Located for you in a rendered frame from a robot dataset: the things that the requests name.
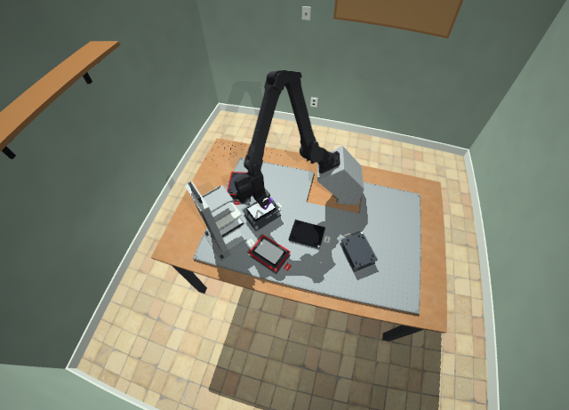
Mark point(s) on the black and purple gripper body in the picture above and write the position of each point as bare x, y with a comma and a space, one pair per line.
265, 194

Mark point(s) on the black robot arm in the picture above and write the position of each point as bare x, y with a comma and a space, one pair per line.
326, 160

